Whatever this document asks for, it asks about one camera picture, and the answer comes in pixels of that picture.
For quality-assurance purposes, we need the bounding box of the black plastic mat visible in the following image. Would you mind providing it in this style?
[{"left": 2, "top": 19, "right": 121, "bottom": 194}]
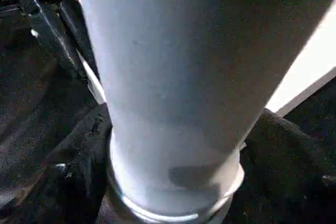
[{"left": 0, "top": 4, "right": 336, "bottom": 224}]

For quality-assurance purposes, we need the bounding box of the white plastic table leg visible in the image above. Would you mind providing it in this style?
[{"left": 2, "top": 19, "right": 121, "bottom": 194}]
[{"left": 73, "top": 0, "right": 336, "bottom": 222}]

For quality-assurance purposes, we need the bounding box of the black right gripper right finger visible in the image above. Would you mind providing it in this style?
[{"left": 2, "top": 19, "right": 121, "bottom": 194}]
[{"left": 225, "top": 108, "right": 336, "bottom": 224}]

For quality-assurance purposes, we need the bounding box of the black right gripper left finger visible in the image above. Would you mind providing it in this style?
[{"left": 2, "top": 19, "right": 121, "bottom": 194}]
[{"left": 0, "top": 103, "right": 114, "bottom": 224}]

